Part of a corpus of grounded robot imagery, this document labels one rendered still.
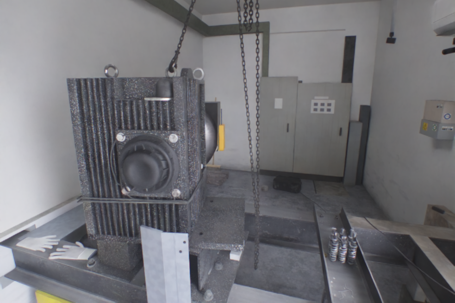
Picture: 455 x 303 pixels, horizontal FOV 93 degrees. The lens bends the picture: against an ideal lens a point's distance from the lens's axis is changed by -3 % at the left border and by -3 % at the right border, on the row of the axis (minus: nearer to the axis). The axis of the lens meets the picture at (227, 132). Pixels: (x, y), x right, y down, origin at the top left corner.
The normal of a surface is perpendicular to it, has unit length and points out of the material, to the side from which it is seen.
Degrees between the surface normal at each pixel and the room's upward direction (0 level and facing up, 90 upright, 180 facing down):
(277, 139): 90
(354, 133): 90
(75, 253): 0
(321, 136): 90
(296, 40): 90
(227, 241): 0
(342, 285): 0
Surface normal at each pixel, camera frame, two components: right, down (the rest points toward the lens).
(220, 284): 0.00, -0.98
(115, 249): -0.27, 0.18
